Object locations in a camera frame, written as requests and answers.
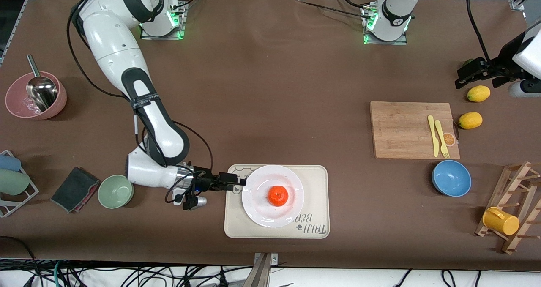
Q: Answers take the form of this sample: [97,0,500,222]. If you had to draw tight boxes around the pale green cup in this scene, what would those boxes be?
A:
[0,169,31,196]

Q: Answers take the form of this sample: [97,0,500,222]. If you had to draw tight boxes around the pink plastic bowl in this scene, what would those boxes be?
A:
[5,71,67,120]

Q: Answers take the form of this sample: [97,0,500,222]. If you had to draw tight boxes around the folded dark grey cloth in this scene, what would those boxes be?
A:
[51,167,101,214]

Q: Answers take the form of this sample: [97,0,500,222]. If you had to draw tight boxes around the blue plastic bowl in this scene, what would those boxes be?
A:
[432,160,472,197]

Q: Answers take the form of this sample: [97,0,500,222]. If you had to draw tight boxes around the white ceramic plate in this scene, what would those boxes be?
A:
[241,165,305,228]

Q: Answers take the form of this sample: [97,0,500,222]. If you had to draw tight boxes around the yellow plastic cup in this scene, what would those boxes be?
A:
[482,207,520,236]

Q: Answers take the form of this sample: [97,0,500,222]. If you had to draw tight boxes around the aluminium frame strut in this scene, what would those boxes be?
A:
[251,253,274,287]

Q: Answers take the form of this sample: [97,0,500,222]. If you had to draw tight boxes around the wooden peg drying rack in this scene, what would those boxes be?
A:
[475,161,541,254]

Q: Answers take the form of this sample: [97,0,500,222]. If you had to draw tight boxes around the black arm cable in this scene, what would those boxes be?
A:
[165,120,214,205]

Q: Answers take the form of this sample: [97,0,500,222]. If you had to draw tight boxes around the yellow plastic fork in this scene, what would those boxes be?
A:
[434,120,450,159]

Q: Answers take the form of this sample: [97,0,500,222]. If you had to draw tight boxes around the pale green bowl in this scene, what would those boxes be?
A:
[98,175,134,209]

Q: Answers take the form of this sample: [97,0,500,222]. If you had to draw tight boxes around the yellow plastic knife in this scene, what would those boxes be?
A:
[427,115,440,158]

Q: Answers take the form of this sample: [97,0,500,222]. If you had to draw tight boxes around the yellow lemon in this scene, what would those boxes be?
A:
[467,85,491,102]
[459,112,483,130]

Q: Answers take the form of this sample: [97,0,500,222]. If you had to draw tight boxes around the orange mandarin fruit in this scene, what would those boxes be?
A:
[268,186,289,207]

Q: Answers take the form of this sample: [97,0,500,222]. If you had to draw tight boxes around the bamboo cutting board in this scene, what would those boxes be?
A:
[370,101,461,159]

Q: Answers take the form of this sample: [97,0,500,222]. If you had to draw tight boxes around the cream tray with lettering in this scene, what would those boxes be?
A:
[224,164,330,239]

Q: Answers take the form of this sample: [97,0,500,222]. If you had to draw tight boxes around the light blue cup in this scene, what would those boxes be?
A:
[0,155,22,172]

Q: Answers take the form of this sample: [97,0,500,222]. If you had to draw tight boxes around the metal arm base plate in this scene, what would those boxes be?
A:
[140,23,186,41]
[363,33,408,46]

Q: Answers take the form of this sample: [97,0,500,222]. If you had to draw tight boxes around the stainless steel scoop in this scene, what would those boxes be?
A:
[26,55,58,112]

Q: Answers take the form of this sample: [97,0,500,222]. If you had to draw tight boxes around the white wire rack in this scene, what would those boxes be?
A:
[0,150,39,218]

